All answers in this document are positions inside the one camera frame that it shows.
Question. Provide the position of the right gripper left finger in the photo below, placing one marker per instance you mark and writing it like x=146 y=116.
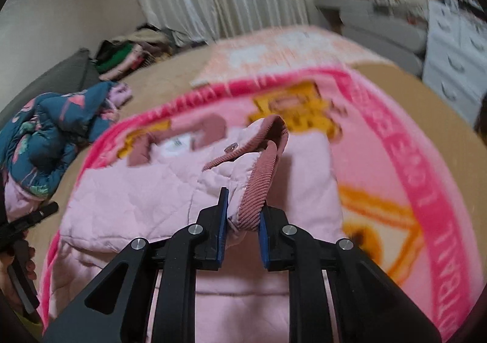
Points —
x=148 y=291

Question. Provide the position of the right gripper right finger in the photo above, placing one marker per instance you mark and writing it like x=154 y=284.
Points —
x=337 y=293

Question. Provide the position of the pink quilted jacket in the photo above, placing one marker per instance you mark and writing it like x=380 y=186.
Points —
x=163 y=185

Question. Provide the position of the pile of mixed clothes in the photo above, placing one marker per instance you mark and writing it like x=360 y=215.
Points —
x=122 y=55

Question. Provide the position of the person's left hand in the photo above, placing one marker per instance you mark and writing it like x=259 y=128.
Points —
x=17 y=247

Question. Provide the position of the blue flamingo print comforter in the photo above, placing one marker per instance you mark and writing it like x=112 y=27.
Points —
x=44 y=137

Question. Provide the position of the pink cartoon fleece blanket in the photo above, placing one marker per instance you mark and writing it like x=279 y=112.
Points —
x=397 y=195

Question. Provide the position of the grey headboard cushion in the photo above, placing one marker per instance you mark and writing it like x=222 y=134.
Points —
x=71 y=75

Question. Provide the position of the peach white floral blanket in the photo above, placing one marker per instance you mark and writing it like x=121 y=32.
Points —
x=274 y=50

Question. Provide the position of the white drawer chest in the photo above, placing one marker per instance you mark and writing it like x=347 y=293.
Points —
x=455 y=60

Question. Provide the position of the grey drawer unit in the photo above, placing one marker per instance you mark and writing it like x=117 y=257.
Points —
x=385 y=34

